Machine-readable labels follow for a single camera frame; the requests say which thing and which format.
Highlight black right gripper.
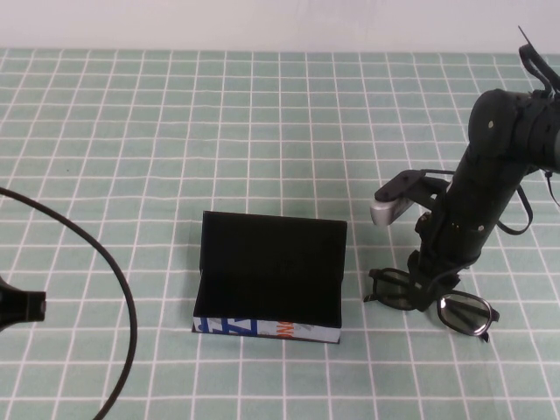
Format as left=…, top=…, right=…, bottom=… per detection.
left=406, top=242, right=477, bottom=312

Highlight black framed glasses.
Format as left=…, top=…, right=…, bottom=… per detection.
left=361, top=267, right=501, bottom=345

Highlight black printed glasses case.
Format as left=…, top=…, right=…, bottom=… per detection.
left=191, top=209, right=348, bottom=347

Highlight green white checked tablecloth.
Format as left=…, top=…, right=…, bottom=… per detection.
left=0, top=46, right=560, bottom=420

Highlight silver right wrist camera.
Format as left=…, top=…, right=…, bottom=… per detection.
left=369, top=199, right=410, bottom=228

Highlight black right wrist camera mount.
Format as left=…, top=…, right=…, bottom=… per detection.
left=374, top=168, right=452, bottom=207

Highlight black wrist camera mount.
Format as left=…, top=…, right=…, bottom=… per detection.
left=0, top=274, right=47, bottom=336
left=374, top=168, right=452, bottom=207

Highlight thin black cable loop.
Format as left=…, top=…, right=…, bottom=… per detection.
left=496, top=185, right=533, bottom=235

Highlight black cable tie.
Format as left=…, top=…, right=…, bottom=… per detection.
left=542, top=168, right=557, bottom=201

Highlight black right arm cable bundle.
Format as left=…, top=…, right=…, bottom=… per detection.
left=518, top=24, right=560, bottom=100

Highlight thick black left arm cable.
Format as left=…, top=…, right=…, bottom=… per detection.
left=0, top=186, right=138, bottom=420

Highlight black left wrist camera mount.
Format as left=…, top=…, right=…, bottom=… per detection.
left=0, top=274, right=47, bottom=336

